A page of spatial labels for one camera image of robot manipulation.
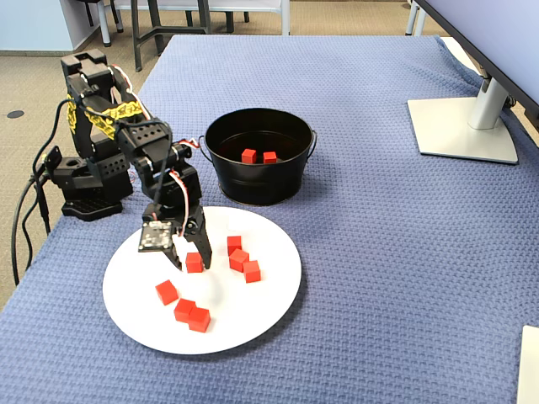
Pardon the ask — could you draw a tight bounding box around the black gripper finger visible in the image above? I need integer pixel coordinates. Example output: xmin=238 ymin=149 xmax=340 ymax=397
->
xmin=164 ymin=247 xmax=186 ymax=271
xmin=184 ymin=208 xmax=212 ymax=270

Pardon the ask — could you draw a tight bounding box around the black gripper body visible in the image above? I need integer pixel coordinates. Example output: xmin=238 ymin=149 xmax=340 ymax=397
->
xmin=142 ymin=164 xmax=206 ymax=235

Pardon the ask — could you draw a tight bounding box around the round white plate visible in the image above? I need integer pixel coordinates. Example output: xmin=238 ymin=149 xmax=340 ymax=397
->
xmin=102 ymin=205 xmax=303 ymax=356

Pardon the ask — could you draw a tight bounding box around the black metal bucket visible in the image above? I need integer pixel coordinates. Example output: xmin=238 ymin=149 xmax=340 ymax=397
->
xmin=197 ymin=107 xmax=319 ymax=207

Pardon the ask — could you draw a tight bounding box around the blue woven table cloth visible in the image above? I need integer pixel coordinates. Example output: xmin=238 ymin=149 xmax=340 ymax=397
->
xmin=0 ymin=33 xmax=539 ymax=404

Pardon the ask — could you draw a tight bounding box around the light blue desk panel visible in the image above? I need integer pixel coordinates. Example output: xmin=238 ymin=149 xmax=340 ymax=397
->
xmin=113 ymin=0 xmax=291 ymax=13

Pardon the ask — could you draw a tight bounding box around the monitor with silver stand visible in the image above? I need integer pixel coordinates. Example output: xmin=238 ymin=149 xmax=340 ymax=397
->
xmin=407 ymin=0 xmax=539 ymax=165

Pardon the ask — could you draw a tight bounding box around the grey slanted furniture leg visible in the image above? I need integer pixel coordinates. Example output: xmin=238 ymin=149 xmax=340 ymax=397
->
xmin=403 ymin=0 xmax=429 ymax=37

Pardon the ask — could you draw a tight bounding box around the white rectangular board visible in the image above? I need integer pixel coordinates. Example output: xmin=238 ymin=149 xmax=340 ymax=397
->
xmin=516 ymin=324 xmax=539 ymax=404

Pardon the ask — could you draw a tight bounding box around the red white servo wire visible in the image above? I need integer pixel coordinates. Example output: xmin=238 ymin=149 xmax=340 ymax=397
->
xmin=168 ymin=137 xmax=201 ymax=239

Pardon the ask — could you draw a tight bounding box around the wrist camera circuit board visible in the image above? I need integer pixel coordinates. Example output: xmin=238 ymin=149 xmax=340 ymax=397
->
xmin=137 ymin=219 xmax=174 ymax=253

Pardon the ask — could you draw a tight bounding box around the black power cable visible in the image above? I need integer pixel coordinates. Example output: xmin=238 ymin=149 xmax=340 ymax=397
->
xmin=33 ymin=180 xmax=51 ymax=236

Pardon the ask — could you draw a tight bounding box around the thin black camera cable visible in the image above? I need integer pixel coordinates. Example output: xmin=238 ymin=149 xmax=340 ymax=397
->
xmin=20 ymin=97 xmax=174 ymax=274

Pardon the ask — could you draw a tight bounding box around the dark grey metal table frame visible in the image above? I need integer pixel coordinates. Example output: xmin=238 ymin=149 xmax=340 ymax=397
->
xmin=130 ymin=0 xmax=211 ymax=72

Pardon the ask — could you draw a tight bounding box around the black usb cable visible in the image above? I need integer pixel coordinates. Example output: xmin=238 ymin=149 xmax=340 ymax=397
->
xmin=10 ymin=167 xmax=47 ymax=287

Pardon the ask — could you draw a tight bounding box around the black monitor cable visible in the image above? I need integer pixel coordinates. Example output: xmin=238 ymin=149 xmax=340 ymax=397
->
xmin=504 ymin=95 xmax=530 ymax=114

